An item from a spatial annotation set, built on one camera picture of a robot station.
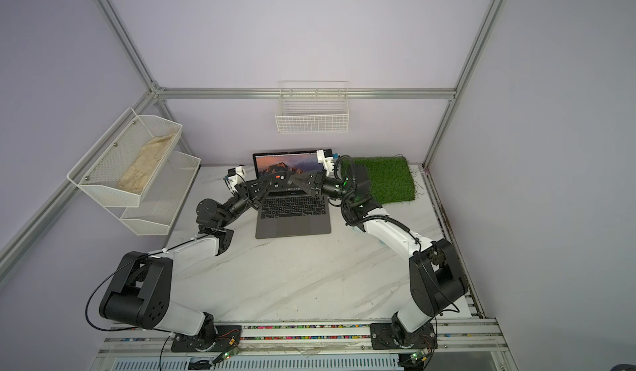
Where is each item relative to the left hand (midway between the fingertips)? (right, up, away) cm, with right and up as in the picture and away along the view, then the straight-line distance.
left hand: (273, 182), depth 73 cm
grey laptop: (+1, -12, +31) cm, 33 cm away
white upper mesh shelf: (-48, +4, +1) cm, 48 cm away
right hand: (+7, 0, -2) cm, 7 cm away
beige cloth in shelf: (-44, +3, +4) cm, 44 cm away
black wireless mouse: (+2, +2, -1) cm, 3 cm away
